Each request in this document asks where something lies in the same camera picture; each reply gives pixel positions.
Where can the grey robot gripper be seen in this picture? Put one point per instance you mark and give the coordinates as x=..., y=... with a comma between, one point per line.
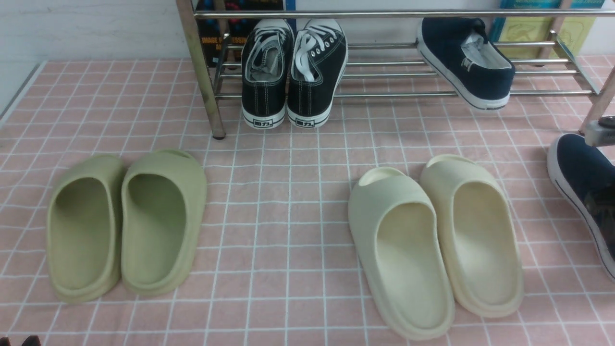
x=601, y=133

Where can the navy slip-on shoe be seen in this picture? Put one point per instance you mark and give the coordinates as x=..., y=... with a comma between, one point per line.
x=459, y=50
x=586, y=178

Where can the metal shoe rack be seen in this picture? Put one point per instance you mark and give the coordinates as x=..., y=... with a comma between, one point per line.
x=554, y=50

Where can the dark book behind rack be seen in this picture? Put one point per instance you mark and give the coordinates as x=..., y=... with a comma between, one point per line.
x=238, y=28

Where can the right cream foam slipper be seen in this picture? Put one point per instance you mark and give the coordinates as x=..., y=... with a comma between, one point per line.
x=476, y=235

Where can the cream foam slipper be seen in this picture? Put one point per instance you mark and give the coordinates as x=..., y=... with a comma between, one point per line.
x=394, y=228
x=476, y=235

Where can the left cream foam slipper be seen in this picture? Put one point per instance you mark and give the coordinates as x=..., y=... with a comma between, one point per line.
x=394, y=228

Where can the right black canvas sneaker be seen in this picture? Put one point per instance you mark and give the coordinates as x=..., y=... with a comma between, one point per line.
x=318, y=64

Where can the black canvas sneaker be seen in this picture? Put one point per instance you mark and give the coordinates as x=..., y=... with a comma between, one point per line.
x=265, y=60
x=318, y=64

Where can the left black canvas sneaker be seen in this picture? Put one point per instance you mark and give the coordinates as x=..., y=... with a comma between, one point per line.
x=265, y=60

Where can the right olive green slipper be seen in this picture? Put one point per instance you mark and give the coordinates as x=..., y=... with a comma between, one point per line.
x=163, y=197

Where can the olive green slipper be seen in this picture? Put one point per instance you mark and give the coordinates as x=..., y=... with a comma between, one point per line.
x=163, y=197
x=84, y=229

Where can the left olive green slipper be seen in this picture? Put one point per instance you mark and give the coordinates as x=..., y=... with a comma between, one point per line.
x=84, y=229

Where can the dark object bottom left corner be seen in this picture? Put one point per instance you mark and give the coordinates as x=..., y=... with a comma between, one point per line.
x=32, y=340

